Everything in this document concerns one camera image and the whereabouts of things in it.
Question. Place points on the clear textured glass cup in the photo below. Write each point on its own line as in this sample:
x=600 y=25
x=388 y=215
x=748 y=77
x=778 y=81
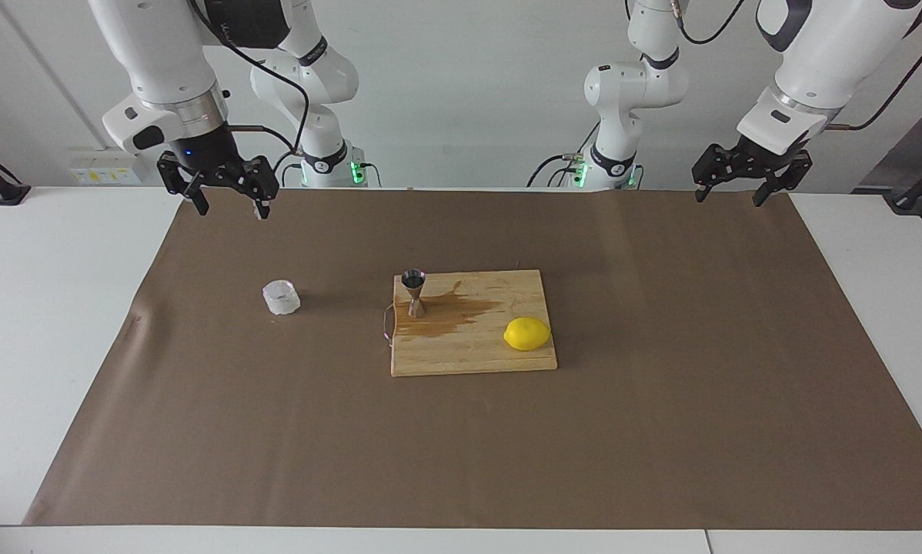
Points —
x=281 y=300

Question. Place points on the white wall socket strip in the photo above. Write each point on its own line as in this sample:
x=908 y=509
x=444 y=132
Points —
x=91 y=175

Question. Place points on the wooden cutting board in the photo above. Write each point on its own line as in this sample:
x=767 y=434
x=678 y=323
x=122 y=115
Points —
x=461 y=354

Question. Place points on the brown paper table mat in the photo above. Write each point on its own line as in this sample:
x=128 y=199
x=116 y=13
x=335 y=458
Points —
x=584 y=431

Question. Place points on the black clamp mount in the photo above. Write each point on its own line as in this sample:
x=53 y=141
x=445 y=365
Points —
x=903 y=201
x=11 y=192

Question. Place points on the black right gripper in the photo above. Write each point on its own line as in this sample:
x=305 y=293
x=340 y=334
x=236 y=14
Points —
x=203 y=154

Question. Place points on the steel double jigger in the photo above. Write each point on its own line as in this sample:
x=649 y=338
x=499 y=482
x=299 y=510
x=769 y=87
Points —
x=413 y=278

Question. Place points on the dark grey panel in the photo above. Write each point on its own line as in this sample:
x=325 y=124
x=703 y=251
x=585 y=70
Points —
x=911 y=138

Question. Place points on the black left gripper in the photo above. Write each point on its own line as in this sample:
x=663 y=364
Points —
x=753 y=163

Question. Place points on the yellow lemon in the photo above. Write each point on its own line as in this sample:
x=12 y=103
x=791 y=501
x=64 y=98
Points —
x=527 y=334

